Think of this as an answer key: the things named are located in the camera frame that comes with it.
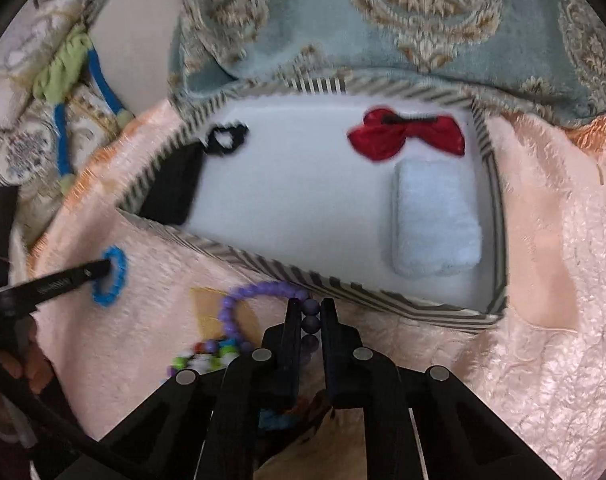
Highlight colourful flower hair clip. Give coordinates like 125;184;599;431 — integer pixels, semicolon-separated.
259;390;331;432

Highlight multicolour bead bracelet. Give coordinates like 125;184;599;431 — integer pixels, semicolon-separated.
166;336;254;378

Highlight purple bead bracelet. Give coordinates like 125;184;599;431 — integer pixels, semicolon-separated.
217;280;322;366

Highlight blue bead bracelet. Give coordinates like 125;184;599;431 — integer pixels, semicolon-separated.
89;245;129;308

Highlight black fabric pouch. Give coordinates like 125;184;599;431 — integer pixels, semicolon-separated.
138;143;204;226

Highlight red satin bow clip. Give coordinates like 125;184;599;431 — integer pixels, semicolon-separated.
347;106;466;162

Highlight black scrunchie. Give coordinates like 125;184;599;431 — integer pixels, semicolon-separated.
204;122;249;157

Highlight person's left hand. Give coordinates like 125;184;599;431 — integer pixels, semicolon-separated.
0;318;54;443

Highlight floral embroidered cushion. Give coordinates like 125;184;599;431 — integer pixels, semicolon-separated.
0;84;121;247

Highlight green blue plush toy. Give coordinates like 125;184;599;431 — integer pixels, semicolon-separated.
32;23;134;195

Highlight black white striped tray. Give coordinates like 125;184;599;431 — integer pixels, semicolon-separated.
119;77;507;332

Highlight pink textured bedspread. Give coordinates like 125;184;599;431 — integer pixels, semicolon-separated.
28;102;606;479

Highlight teal floral patterned blanket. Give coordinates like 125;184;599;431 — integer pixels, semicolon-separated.
171;0;606;127

